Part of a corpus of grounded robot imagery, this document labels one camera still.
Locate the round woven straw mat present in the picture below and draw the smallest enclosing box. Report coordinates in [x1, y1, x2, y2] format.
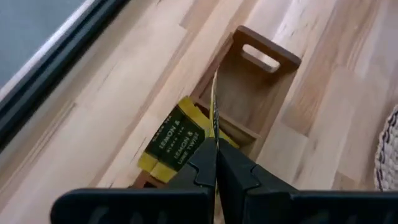
[373, 105, 398, 192]

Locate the yellow lemon lime tea packet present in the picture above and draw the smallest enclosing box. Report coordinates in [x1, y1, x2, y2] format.
[137, 96, 215, 170]
[150, 105, 240, 184]
[210, 70, 222, 147]

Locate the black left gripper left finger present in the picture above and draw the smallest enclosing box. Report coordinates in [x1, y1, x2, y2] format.
[51, 138, 217, 224]

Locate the wooden three-compartment box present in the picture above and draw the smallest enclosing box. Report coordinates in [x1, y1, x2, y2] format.
[129, 24, 302, 190]

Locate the black aluminium table frame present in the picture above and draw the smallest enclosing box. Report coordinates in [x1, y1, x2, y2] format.
[0, 0, 131, 150]

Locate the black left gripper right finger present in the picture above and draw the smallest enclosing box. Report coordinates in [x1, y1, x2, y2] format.
[217, 139, 398, 224]

